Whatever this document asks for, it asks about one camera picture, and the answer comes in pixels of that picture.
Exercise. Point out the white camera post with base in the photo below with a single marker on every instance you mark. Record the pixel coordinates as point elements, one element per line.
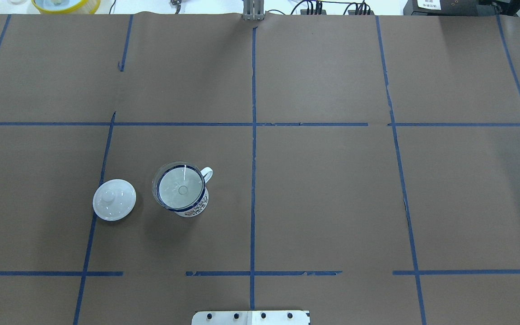
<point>269,317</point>

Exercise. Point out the yellow tape roll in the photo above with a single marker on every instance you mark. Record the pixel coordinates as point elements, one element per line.
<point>66,6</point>

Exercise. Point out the white enamel mug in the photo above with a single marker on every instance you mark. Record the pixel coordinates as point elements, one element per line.
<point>185,194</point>

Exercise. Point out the clear glass funnel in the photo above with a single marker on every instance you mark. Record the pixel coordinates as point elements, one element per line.
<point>178,186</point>

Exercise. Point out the white mug lid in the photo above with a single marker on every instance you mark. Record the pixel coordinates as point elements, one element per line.
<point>114,200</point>

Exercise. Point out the aluminium frame post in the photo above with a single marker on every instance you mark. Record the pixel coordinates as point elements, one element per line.
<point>253,10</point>

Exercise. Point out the black computer box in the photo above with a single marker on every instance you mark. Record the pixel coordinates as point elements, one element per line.
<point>466,8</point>

